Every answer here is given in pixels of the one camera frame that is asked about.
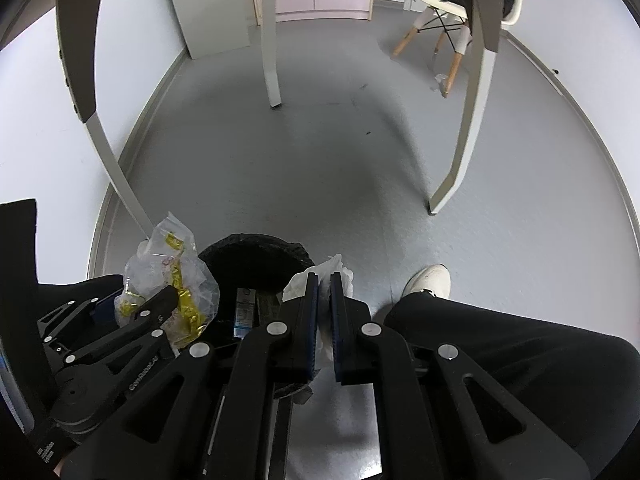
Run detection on round wooden table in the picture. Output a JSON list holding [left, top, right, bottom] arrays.
[[54, 0, 522, 241]]

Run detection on white right shoe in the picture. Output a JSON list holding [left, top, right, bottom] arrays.
[[401, 263, 451, 299]]

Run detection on clear yellow plastic wrapper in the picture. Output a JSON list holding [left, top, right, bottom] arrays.
[[113, 210, 222, 354]]

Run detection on black trouser legs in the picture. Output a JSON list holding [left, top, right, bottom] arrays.
[[385, 292, 639, 479]]

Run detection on tall white wardrobe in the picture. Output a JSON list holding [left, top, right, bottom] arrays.
[[171, 0, 256, 60]]

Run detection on white tissue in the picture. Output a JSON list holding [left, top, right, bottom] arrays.
[[282, 254, 354, 377]]

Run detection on blue white milk carton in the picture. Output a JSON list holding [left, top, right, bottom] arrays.
[[233, 288, 282, 339]]

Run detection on black trash bin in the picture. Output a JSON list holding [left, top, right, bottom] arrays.
[[198, 233, 314, 344]]

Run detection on white chair wooden legs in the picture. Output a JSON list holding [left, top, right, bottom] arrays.
[[392, 0, 523, 99]]

